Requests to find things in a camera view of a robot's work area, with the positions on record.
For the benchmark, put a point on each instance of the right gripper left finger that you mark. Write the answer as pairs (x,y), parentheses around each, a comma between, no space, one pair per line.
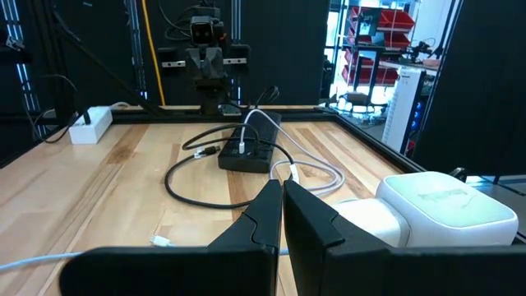
(205,267)

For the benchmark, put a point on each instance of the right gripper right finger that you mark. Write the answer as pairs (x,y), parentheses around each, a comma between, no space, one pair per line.
(390,271)

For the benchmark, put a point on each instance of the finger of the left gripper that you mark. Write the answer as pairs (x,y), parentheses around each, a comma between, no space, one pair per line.
(215,63)
(196,63)

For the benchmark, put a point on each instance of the white wall charger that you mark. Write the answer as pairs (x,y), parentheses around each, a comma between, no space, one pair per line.
(370,218)

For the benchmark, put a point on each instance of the white tower power strip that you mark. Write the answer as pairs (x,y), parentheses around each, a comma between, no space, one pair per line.
(444,209)

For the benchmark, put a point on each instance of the black power strip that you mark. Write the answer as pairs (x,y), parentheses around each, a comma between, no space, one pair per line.
(250,156)

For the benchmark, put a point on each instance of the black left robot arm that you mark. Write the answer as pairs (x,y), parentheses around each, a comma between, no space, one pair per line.
(211,96)

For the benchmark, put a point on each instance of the red cabinet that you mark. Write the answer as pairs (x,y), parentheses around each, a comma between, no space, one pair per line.
(394,20)

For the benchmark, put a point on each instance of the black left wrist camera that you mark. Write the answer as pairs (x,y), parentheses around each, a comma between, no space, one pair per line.
(202,29)

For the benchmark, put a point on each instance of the black aluminium table frame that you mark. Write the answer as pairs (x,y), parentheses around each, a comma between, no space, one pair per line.
(370,141)

